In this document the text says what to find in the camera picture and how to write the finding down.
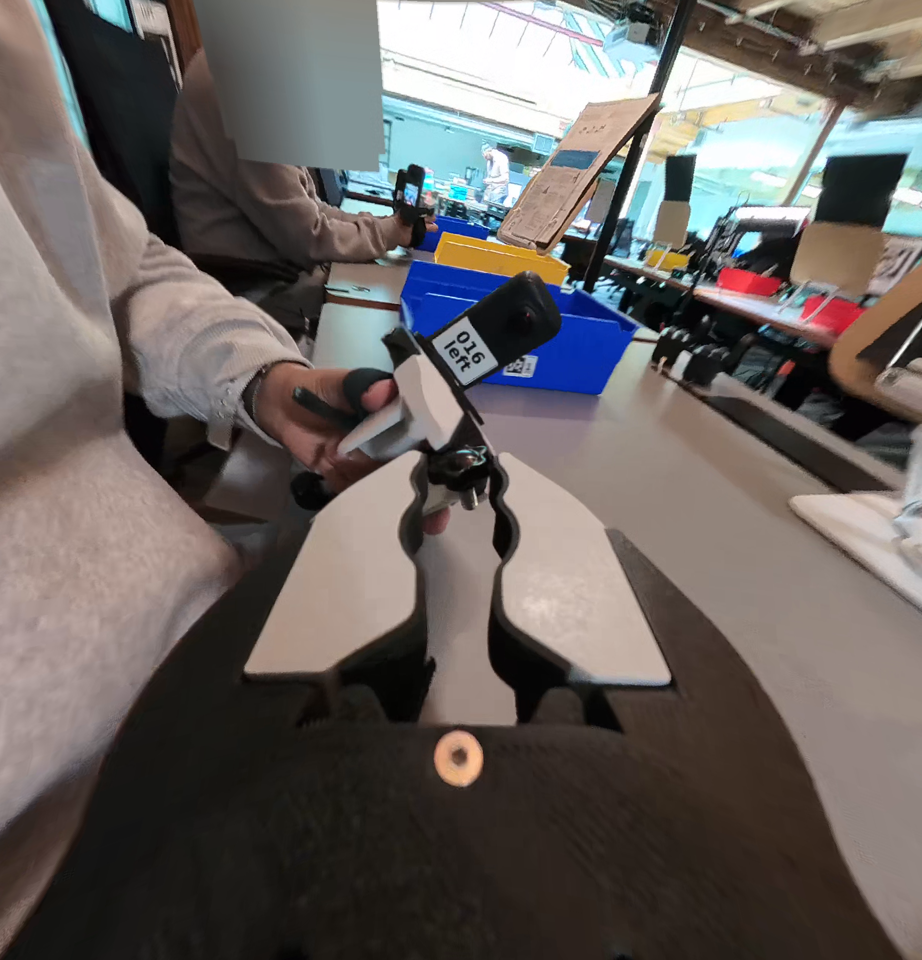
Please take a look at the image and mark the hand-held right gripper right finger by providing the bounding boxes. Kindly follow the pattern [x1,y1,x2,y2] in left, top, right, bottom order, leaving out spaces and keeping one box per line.
[491,450,673,688]

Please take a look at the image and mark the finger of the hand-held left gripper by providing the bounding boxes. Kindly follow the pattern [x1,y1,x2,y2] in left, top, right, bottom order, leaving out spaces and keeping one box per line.
[337,401,418,461]
[395,354,465,451]

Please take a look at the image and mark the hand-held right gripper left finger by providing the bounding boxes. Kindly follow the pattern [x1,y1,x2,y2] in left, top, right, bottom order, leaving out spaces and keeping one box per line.
[242,450,428,680]

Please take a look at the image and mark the metal bolt with black knob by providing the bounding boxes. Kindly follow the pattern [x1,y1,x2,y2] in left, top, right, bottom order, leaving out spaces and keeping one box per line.
[425,444,499,513]

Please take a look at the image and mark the person's left forearm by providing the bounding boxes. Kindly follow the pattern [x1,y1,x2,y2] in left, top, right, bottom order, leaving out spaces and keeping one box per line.
[93,225,315,455]

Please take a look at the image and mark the black gripper parts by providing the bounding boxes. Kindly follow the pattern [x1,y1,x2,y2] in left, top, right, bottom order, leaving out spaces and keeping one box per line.
[650,317,741,388]

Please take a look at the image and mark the person's left hand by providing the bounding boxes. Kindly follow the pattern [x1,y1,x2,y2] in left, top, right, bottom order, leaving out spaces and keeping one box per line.
[254,363,453,535]

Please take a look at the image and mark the yellow plastic bin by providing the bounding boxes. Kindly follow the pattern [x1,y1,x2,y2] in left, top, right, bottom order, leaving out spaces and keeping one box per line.
[434,231,571,287]

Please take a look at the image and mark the large blue plastic bin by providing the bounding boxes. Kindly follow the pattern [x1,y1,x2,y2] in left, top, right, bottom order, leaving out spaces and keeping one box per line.
[399,260,642,396]

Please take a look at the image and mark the small blue plastic bin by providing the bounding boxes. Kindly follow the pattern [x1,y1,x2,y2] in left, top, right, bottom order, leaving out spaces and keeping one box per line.
[416,216,492,253]

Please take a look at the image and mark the brown cardboard sheet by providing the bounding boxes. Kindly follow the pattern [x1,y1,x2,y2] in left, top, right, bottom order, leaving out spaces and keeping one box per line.
[497,93,661,253]

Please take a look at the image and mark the black monitor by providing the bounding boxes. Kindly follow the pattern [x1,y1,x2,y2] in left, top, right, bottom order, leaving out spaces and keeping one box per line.
[663,153,698,204]
[815,153,909,226]

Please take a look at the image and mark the black support pole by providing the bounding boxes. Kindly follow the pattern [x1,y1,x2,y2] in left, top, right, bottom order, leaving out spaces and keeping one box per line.
[581,0,698,295]

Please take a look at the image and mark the red plastic bin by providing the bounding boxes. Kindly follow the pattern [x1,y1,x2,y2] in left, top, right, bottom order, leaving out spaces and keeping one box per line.
[802,294,867,336]
[717,266,783,298]

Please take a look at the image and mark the person in grey hoodie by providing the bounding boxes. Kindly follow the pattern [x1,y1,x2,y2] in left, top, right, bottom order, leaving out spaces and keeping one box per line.
[0,0,240,960]

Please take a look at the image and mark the white stand base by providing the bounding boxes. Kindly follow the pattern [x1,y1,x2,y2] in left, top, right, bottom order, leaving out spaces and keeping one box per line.
[789,360,922,624]

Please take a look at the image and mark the curved wooden board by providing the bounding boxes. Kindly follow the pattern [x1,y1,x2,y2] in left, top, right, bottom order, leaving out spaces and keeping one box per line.
[828,247,922,430]

